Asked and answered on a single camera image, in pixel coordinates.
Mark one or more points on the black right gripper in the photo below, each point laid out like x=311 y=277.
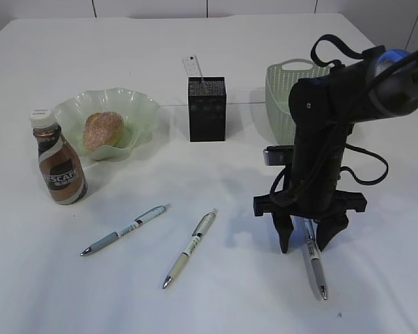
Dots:
x=324 y=110

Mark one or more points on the clear plastic ruler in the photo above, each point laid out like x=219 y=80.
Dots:
x=192 y=67

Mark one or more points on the sugar-dusted bread roll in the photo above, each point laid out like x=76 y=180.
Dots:
x=102 y=129

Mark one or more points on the Nescafe coffee bottle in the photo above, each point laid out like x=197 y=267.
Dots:
x=58 y=162

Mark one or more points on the blue black right robot arm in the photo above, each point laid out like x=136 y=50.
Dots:
x=383 y=84

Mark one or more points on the grey grip white pen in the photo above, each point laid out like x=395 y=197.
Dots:
x=314 y=259

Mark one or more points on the beige grip pen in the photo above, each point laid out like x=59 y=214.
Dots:
x=200 y=230

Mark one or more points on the green plastic woven basket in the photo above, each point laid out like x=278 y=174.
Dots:
x=279 y=80

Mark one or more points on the black pen holder box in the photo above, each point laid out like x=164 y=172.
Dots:
x=207 y=109

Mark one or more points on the blue-grey grip pen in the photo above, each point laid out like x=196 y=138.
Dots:
x=116 y=235

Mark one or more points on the green wavy glass plate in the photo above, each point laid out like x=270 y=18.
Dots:
x=138 y=111

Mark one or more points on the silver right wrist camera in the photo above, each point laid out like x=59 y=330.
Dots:
x=278 y=155

